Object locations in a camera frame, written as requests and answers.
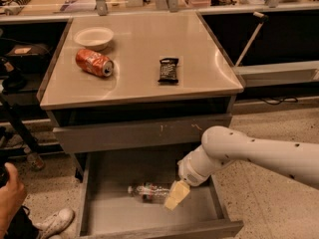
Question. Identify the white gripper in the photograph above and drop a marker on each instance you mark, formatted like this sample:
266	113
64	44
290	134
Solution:
189	172

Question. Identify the grey drawer cabinet with counter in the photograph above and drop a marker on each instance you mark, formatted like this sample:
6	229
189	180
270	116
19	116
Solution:
206	83

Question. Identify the clear plastic water bottle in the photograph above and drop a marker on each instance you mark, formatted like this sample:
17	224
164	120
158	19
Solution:
149	192

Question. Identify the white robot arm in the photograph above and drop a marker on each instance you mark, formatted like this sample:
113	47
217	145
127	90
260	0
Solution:
221	145

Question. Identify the black snack bar wrapper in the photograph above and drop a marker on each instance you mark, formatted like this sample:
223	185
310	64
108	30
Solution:
167	70

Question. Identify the dark trouser leg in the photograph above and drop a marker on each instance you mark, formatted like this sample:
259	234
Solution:
21	226

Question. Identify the black coiled device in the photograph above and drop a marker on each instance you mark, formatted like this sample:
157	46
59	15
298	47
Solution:
14	7

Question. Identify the black bag with tag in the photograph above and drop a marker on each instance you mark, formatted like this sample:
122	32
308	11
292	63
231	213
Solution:
33	58

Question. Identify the small bottle on floor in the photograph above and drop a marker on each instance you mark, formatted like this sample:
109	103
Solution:
34	159

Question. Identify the crushed orange soda can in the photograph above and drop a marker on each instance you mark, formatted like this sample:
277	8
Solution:
94	63

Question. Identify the person's bare hand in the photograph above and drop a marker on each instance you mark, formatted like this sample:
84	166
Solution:
12	196

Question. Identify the closed grey top drawer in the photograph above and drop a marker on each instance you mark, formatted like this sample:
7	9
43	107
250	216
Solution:
132	134

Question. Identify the white sneaker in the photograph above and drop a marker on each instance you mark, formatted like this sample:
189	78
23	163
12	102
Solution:
55	224

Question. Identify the black stand leg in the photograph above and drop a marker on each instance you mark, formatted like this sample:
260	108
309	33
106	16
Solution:
17	124

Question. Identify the white paper bowl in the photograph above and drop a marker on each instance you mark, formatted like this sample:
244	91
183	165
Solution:
95	38

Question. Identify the white stick with black handle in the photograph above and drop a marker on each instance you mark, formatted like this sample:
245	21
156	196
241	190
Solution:
262	18

